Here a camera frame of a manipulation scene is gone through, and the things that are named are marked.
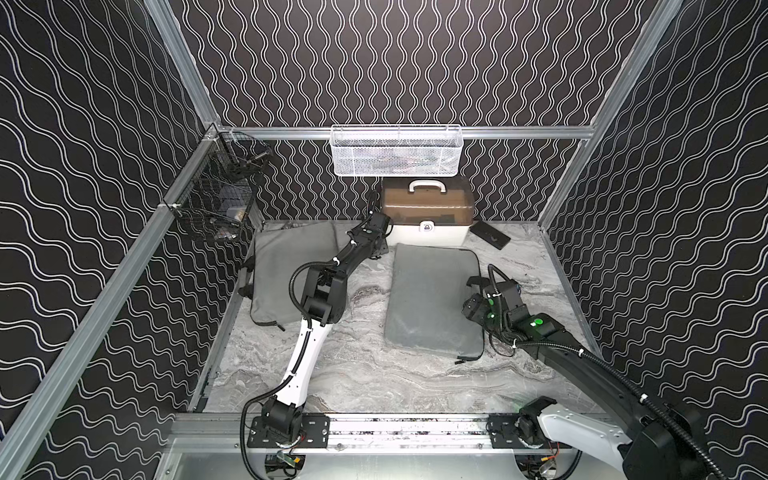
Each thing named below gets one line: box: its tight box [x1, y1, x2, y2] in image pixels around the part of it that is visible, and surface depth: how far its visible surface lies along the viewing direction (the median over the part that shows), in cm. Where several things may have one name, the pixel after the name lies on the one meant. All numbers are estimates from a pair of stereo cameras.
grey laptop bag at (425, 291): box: [384, 243, 484, 363], surface depth 96 cm
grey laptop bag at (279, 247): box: [250, 221, 346, 324], surface depth 112 cm
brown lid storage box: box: [381, 177, 474, 246], surface depth 105 cm
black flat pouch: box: [469, 220, 511, 250], surface depth 117 cm
